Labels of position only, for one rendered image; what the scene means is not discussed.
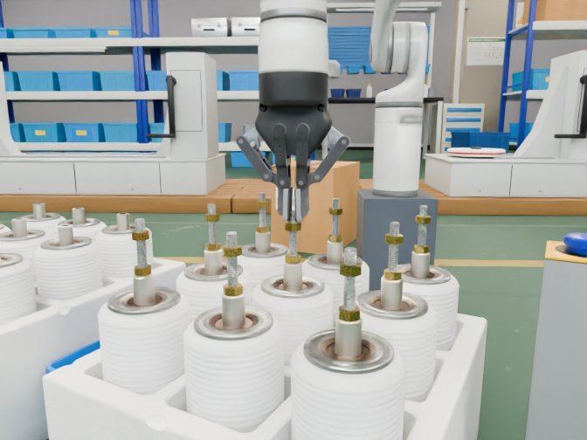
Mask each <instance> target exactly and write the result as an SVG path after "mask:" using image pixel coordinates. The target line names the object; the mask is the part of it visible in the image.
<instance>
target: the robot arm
mask: <svg viewBox="0 0 587 440"><path fill-rule="evenodd" d="M401 1H402V0H376V2H375V9H374V16H373V22H372V28H371V35H370V42H369V62H370V65H371V68H372V69H373V70H374V71H376V72H407V73H408V75H407V79H406V80H405V81H404V82H403V83H401V84H400V85H398V86H396V87H393V88H391V89H389V90H387V91H383V92H381V93H379V94H378V95H377V96H376V105H375V136H374V161H373V184H372V194H373V195H377V196H390V197H409V196H417V195H418V183H419V168H420V151H421V134H422V116H423V108H422V107H423V98H424V84H425V65H426V58H427V49H428V37H429V34H428V30H427V27H426V25H425V23H423V22H391V21H392V18H393V17H394V14H395V12H396V10H397V7H398V5H399V4H400V3H401ZM259 4H260V31H259V114H258V116H257V118H256V120H255V127H254V128H253V129H252V130H250V131H249V132H248V133H246V134H245V135H241V136H239V137H238V138H237V139H236V143H237V145H238V146H239V148H240V149H241V151H242V152H243V153H244V155H245V157H246V158H247V159H248V161H249V162H250V163H251V165H252V166H253V167H254V168H255V170H256V171H257V173H258V174H259V176H260V177H261V178H262V180H263V181H264V182H271V183H273V184H275V185H276V186H277V188H278V213H279V216H283V221H284V222H289V221H290V211H292V203H293V187H291V181H292V178H291V155H295V156H296V182H295V183H296V189H295V190H294V207H295V222H302V221H303V219H304V217H305V216H306V215H307V213H308V211H309V194H308V189H309V186H310V185H311V184H314V183H317V182H321V181H322V179H323V178H324V177H325V176H326V174H327V173H328V172H329V170H330V169H331V168H332V167H333V166H334V165H335V163H336V162H337V160H338V159H339V158H340V156H341V155H342V153H343V152H344V151H345V149H346V148H347V147H348V145H349V144H350V138H349V137H348V136H347V135H343V134H341V133H340V132H339V131H337V130H336V129H335V128H333V127H332V124H333V123H332V120H331V118H330V116H329V114H328V79H338V78H340V64H339V63H338V62H337V61H336V60H328V34H327V0H259ZM327 135H328V137H329V140H328V148H329V149H330V151H329V153H328V154H327V156H326V157H325V158H324V160H323V161H322V162H321V164H320V165H319V167H318V168H317V169H316V170H315V171H314V172H311V173H310V164H311V154H313V153H314V152H315V151H316V149H317V148H318V147H319V146H320V145H321V143H322V142H323V140H324V139H325V137H326V136H327ZM259 136H261V138H262V139H263V140H264V142H265V143H266V145H267V146H268V147H269V148H270V150H271V151H272V152H273V153H274V157H275V166H276V171H275V170H274V169H273V167H272V166H271V164H270V163H269V162H268V160H267V159H266V158H265V157H264V155H263V154H262V152H261V151H260V150H259V148H260V146H261V142H260V140H259Z"/></svg>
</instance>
